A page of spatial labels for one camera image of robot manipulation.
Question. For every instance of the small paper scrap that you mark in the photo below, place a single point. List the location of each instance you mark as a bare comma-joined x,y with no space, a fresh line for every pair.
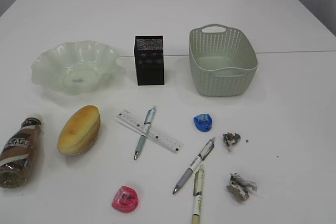
230,140

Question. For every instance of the oval golden bread roll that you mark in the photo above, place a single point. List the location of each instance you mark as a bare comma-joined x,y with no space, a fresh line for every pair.
80,132

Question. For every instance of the pink pencil sharpener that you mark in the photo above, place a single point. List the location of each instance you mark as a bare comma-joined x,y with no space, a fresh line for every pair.
125,200

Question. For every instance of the large paper scrap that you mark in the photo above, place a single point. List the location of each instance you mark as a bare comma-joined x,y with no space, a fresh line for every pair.
240,187

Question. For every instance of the brown coffee drink bottle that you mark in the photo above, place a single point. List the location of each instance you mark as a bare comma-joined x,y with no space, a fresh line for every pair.
19,153

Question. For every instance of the blue grey ballpoint pen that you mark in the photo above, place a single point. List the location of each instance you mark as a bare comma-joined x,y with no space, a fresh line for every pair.
147,124

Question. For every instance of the blue pencil sharpener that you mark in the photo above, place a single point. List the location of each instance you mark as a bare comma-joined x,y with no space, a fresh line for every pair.
203,122

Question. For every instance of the black mesh pen holder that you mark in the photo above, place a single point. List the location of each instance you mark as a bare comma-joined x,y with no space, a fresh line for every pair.
149,62

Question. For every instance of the white grey ballpoint pen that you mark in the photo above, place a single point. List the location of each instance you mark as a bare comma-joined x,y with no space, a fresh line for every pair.
209,146

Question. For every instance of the pale green plastic basket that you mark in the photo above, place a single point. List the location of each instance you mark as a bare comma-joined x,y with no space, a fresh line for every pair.
222,60

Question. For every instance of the green white ballpoint pen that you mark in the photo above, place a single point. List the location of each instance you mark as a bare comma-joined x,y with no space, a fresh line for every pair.
197,193

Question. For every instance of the wavy pale green glass plate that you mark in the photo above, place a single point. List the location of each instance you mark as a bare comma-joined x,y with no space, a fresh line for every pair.
75,67

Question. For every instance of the clear plastic ruler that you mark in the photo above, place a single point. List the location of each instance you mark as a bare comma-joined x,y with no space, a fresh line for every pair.
155,134

